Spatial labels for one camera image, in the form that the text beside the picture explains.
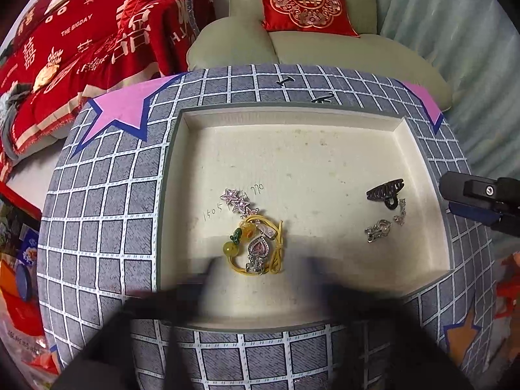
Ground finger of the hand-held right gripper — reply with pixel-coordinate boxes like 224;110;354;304
448;202;520;234
441;172;520;214

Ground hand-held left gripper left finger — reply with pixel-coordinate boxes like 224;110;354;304
53;260;222;390

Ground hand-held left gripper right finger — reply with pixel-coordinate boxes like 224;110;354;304
309;260;476;390

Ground silver chain earring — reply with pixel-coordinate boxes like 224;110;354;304
392;198;408;226

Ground silver rhinestone pendant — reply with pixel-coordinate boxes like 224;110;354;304
363;218;394;243

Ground yellow cord bracelet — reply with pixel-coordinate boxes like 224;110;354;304
221;215;285;277

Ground black hair claw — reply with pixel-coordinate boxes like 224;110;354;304
366;177;406;211

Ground silver heart pendant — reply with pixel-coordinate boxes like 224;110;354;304
244;239;271;275

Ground silver star hair clip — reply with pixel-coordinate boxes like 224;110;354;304
219;188;278;240

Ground shallow white tray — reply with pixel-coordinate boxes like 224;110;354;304
156;105;456;332

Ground red crumpled bag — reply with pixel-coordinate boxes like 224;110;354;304
498;252;520;326

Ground red package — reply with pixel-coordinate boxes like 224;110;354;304
6;296;45;334

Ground blue lid jar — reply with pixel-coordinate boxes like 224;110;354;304
16;266;33;301

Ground clear plastic bags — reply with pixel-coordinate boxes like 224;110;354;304
0;313;58;374

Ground blue printed bag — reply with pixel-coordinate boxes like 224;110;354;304
16;227;41;265

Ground pale green curtain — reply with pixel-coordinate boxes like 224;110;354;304
370;0;520;179

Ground orange box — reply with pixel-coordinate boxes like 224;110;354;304
0;252;21;297

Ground black printed box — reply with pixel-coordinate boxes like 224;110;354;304
0;203;25;253

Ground pale green armchair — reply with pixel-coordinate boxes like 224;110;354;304
187;0;451;110

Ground pile of grey clothes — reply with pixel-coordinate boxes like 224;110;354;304
0;83;33;159

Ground beige crumpled cloth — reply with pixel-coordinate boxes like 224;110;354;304
32;63;61;92

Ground red embroidered cushion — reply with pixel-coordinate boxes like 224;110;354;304
250;0;360;37

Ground red printed sofa cover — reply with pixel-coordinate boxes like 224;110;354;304
0;0;216;183

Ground floor lamp pole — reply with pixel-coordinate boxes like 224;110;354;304
179;0;204;45

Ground dark red printed cushion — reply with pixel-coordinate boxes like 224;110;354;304
16;0;66;45

